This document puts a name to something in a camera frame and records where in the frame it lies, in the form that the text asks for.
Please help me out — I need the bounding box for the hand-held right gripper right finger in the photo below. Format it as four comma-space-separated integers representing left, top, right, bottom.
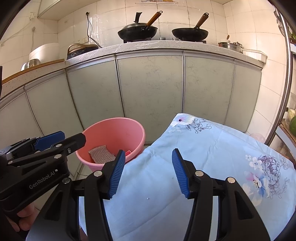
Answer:
171, 148, 271, 241

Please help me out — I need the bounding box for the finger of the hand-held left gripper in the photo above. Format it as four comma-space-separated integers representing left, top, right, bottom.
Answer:
7, 133, 86, 173
3, 131, 65, 154

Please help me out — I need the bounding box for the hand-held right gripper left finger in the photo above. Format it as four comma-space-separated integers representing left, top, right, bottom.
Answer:
38, 149, 126, 241

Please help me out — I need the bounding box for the silver scrub pad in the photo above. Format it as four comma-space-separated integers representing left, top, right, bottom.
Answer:
88, 144, 116, 164

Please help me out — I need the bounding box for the pink plastic bucket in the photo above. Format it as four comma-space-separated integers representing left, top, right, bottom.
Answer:
75, 117, 146, 172

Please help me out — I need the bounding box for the person's left hand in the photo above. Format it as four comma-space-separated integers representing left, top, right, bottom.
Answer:
17, 204, 43, 231

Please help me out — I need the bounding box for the blue floral cloth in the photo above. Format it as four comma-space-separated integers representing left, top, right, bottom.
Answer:
79, 113, 296, 241

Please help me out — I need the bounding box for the steel bowl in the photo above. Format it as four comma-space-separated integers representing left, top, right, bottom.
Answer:
21, 59, 41, 71

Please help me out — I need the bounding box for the pink plastic bag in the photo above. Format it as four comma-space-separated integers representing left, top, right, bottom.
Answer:
250, 133, 266, 144

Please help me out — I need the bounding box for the white rice cooker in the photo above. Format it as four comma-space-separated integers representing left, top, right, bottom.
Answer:
29, 43, 60, 64

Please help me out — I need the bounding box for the black electric cooker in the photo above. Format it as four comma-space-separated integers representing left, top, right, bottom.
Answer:
67, 44, 99, 60

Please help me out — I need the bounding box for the grey kitchen cabinet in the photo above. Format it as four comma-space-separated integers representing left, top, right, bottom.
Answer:
0, 50, 264, 160

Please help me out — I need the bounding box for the black wok with spatula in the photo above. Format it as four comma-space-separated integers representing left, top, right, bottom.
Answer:
117, 11, 163, 42

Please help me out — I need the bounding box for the speckled stone countertop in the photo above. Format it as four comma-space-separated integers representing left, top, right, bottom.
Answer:
2, 40, 264, 98

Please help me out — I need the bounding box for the gas stove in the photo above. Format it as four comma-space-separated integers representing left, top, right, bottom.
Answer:
124, 37, 207, 44

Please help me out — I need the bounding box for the black spatula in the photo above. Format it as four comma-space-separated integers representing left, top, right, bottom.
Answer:
135, 12, 148, 30

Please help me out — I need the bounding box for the steel pot with lid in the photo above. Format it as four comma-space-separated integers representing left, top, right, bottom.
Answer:
218, 41, 243, 54

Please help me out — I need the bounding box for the metal storage rack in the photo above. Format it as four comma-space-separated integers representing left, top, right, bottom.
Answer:
266, 7, 296, 163

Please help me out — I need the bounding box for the white wall cable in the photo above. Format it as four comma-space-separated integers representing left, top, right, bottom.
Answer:
0, 27, 36, 47

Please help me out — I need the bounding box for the black power cable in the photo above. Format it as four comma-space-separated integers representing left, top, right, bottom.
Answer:
86, 11, 102, 48

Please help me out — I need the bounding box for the wall cabinet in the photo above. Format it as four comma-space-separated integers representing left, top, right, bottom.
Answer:
38, 0, 97, 20

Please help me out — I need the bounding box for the black wok wooden handle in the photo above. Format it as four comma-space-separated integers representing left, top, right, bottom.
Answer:
171, 13, 209, 41

